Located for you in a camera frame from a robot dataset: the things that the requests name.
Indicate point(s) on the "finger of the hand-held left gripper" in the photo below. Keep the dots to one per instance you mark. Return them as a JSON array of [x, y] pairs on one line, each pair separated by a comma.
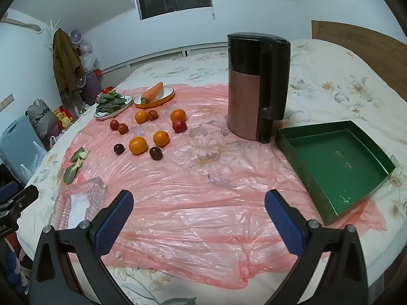
[[27, 194], [8, 190]]

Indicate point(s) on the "red and yellow packages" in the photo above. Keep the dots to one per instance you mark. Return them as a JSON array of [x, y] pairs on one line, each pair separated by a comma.
[[65, 117]]

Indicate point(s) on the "carrot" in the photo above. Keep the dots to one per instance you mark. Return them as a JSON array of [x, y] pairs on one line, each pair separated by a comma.
[[152, 92]]

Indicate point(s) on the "purple bin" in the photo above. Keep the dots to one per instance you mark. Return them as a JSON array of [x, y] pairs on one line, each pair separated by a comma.
[[92, 85]]

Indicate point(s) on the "wooden headboard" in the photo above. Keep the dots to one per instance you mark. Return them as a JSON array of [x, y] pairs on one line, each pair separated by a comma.
[[365, 44]]

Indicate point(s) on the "wall switch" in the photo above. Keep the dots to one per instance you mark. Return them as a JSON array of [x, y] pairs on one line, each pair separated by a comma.
[[7, 100]]

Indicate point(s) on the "copper and black electric kettle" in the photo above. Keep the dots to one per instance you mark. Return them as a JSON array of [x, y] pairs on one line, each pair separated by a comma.
[[246, 101]]

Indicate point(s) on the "bok choy leaf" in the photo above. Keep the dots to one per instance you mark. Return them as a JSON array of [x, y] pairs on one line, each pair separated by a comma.
[[79, 154], [71, 172]]

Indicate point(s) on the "small red tomato pair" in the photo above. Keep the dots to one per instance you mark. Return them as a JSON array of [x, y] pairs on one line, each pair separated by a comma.
[[113, 124], [123, 128]]

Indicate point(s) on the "orange rimmed white plate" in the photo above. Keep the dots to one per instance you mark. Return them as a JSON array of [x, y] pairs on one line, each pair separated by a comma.
[[165, 95]]

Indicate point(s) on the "orange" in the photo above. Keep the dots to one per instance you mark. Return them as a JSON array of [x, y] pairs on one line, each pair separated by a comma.
[[141, 116], [161, 138], [178, 114], [138, 145]]

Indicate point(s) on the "grey printed bag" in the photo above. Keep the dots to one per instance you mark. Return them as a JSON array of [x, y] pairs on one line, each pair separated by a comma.
[[41, 117]]

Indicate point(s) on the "green shallow box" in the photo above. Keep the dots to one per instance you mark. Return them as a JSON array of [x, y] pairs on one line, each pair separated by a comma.
[[337, 162]]

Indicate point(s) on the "pink plastic sheet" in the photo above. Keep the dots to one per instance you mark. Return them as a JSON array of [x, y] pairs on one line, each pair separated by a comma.
[[197, 203]]

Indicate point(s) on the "large red apple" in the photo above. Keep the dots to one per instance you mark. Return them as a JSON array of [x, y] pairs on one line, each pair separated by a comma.
[[179, 126]]

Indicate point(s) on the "clear plastic container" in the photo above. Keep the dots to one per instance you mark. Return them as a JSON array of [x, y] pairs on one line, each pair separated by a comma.
[[79, 203]]

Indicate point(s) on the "olive brown coat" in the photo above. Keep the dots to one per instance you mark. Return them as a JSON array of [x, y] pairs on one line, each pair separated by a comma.
[[65, 60]]

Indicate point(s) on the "blue storage box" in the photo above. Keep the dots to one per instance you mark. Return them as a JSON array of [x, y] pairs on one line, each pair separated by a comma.
[[16, 146]]

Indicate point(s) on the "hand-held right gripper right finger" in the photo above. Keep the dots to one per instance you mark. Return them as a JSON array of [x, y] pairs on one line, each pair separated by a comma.
[[284, 222]]

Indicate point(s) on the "small red tomato back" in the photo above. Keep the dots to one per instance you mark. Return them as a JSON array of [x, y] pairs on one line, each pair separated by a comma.
[[153, 114]]

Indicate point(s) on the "dark purple plum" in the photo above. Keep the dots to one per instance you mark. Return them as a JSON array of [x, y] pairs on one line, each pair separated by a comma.
[[156, 153], [119, 148]]

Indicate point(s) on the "white plastic bag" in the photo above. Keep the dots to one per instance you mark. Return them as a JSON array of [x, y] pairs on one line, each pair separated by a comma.
[[33, 160]]

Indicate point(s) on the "clear plastic bags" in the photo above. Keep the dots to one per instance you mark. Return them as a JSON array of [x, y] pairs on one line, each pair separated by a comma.
[[89, 54]]

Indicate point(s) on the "white oval plate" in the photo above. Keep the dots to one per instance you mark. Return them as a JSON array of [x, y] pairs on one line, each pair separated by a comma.
[[113, 112]]

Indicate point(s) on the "white coat rack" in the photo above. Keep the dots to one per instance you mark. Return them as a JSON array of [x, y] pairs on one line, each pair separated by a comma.
[[51, 27]]

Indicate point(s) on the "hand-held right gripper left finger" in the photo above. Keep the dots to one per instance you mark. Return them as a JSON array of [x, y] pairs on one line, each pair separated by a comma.
[[114, 222]]

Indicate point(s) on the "small white fan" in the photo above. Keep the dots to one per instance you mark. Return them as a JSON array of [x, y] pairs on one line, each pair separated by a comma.
[[75, 36]]

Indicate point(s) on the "green leafy vegetables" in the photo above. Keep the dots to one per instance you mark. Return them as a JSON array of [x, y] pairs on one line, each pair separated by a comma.
[[109, 101]]

